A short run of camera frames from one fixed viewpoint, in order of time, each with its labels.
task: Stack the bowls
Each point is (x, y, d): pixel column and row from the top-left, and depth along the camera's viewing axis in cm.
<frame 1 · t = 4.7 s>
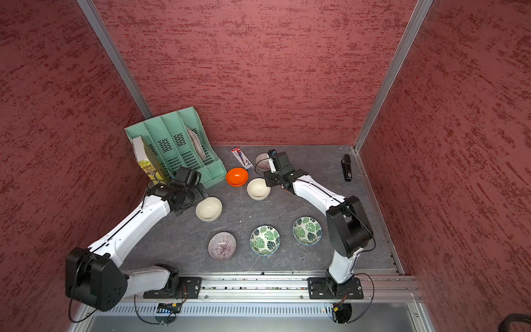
left hand: (194, 202, 83), fingers open
right hand: (270, 177, 92), fingers open
mint green file organizer: (177, 140, 112), point 10 cm above the table
yellow book: (144, 160, 81), point 27 cm above the table
white papers in organizer: (196, 142, 105), point 15 cm above the table
orange bowl: (237, 176, 106), point 3 cm above the table
cream bowl left: (209, 208, 94), point 3 cm above the table
cream bowl right: (257, 189, 102), point 2 cm above the table
striped bowl front: (221, 245, 85), point 2 cm above the table
green leaf bowl left: (265, 240, 87), on the table
green leaf bowl right: (307, 230, 89), on the table
black stapler: (346, 168, 109), point 4 cm above the table

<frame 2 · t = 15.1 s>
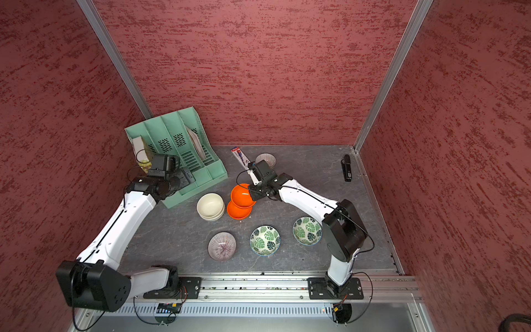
left hand: (180, 184, 80), fingers open
right hand: (253, 193, 87), fingers closed
orange bowl: (241, 196, 86), point 14 cm above the table
orange bowl 2: (238, 213, 91), point 5 cm above the table
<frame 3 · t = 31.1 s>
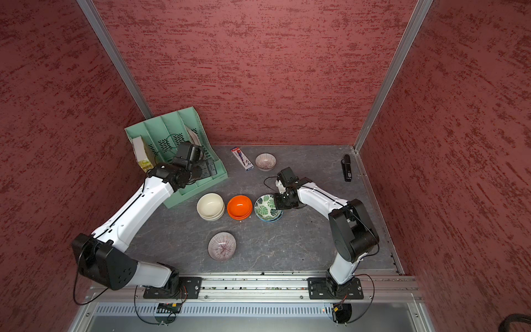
left hand: (202, 173, 81), fingers open
right hand: (277, 208, 90), fingers closed
orange bowl: (239, 207, 94), point 4 cm above the table
green leaf bowl left: (265, 209, 92), point 5 cm above the table
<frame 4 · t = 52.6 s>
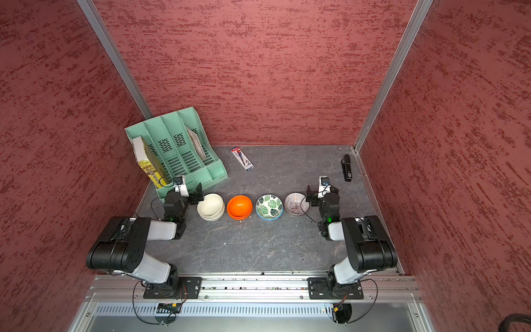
left hand: (190, 187, 93), fingers open
right hand: (318, 187, 94), fingers open
striped bowl front: (295, 204, 96), point 3 cm above the table
